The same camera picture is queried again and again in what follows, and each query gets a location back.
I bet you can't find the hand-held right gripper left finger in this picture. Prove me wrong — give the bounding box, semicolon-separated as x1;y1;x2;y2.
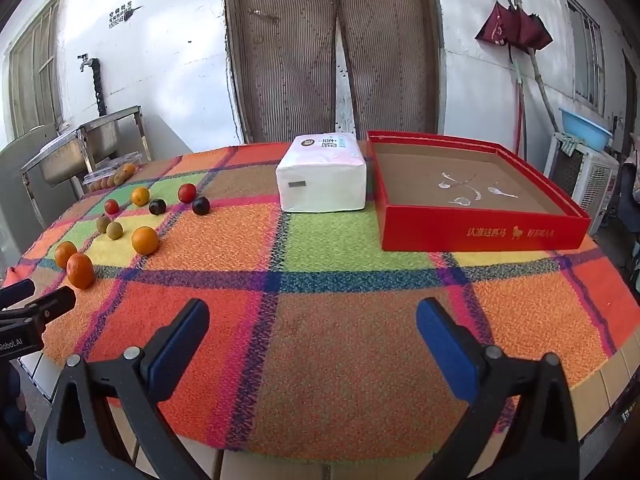
32;298;211;480

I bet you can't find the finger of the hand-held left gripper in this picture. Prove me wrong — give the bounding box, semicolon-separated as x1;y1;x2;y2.
0;286;77;330
0;279;37;311

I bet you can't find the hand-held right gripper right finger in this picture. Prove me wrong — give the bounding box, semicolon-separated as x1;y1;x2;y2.
416;297;596;480

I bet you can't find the red cardboard box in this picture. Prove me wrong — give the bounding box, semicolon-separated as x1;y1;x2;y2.
366;130;592;252

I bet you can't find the person's left hand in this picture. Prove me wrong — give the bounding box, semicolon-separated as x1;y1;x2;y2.
0;365;36;456

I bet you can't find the grey rounded cabinet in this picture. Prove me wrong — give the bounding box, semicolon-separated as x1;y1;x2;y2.
0;124;83;241

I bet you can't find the colourful checked blanket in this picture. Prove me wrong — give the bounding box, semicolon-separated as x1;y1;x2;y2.
2;142;640;466

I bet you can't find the pile of kiwis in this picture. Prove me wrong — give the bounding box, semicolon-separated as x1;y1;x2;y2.
87;170;128;192

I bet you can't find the clear plastic container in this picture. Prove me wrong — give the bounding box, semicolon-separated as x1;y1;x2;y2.
82;151;140;194

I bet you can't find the metal sink with stand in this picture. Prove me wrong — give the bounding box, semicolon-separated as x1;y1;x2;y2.
20;105;153;196

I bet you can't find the white tissue pack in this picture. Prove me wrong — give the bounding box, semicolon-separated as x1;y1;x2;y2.
276;134;368;213

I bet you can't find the wooden framed window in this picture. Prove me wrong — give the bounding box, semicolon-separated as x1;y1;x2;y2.
7;0;66;133

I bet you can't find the white air conditioner unit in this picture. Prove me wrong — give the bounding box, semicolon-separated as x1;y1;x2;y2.
544;132;621;233

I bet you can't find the thin red pipe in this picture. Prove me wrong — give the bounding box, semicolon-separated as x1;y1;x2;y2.
517;85;529;161

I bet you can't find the blue plastic basin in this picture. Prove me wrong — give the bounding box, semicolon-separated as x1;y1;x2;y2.
559;106;614;152

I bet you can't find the bamboo pole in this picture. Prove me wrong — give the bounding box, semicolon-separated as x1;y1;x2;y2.
495;0;561;136

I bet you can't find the brown quilted door curtain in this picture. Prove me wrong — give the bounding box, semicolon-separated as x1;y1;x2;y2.
224;0;347;145
335;0;443;137

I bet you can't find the barred window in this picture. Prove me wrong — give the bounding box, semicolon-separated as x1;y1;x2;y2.
565;0;606;111

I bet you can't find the dark red folded umbrella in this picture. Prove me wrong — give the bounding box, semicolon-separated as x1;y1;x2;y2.
475;1;553;53

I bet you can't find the black ribbed hose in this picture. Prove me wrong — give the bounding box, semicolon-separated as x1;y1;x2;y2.
90;57;108;117

